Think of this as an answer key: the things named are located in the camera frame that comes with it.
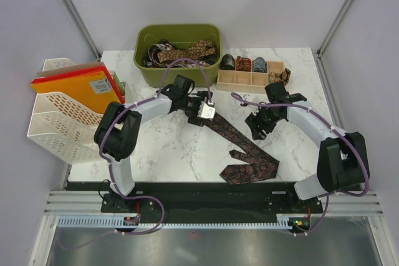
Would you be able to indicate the gold floral tie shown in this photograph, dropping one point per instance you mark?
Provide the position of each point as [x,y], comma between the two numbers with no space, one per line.
[283,77]

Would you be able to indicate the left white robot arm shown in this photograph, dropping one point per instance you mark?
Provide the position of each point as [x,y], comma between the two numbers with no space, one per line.
[118,130]

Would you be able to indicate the green plastic bin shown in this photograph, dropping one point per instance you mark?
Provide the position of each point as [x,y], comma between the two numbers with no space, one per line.
[182,36]

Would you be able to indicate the black rolled tie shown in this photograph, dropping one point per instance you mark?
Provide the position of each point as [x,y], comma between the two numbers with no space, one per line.
[227,62]

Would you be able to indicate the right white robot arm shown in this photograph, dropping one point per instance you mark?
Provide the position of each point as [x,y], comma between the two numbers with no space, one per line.
[342,160]

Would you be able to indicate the brown patterned tie in bin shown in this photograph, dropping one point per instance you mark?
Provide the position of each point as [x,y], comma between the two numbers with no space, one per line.
[168,52]

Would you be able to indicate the pile of ties in bin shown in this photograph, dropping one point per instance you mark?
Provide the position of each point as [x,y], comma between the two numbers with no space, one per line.
[150,61]

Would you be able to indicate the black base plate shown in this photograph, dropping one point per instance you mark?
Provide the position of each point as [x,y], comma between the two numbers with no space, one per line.
[219,202]

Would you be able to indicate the red folder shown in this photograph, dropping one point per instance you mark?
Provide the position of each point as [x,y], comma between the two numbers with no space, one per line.
[77,70]

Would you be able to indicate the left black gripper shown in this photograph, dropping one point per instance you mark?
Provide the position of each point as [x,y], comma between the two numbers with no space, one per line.
[192,119]

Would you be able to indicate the white slotted cable duct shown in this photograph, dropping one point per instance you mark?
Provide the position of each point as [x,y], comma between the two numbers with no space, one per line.
[122,222]

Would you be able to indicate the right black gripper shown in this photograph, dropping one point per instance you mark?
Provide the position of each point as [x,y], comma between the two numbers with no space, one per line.
[253,120]

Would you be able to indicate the dark paisley tie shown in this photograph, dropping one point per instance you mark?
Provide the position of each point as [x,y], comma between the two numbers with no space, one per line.
[257,165]

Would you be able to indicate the red rolled tie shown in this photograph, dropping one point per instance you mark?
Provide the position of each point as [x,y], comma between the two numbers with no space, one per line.
[243,64]

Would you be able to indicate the aluminium rail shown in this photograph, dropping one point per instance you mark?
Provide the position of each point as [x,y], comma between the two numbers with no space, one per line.
[73,203]

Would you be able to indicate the orange folder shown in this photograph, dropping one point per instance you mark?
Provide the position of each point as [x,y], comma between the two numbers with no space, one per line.
[93,90]

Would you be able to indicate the blue grey rolled tie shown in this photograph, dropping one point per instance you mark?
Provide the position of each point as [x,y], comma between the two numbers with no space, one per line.
[259,65]

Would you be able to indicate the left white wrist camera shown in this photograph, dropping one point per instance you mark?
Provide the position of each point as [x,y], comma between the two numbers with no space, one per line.
[207,110]

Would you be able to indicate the wooden divided tray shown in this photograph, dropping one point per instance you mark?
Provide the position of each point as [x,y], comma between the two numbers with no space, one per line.
[249,82]

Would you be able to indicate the white plastic file rack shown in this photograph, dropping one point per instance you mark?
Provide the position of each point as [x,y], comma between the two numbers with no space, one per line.
[62,125]

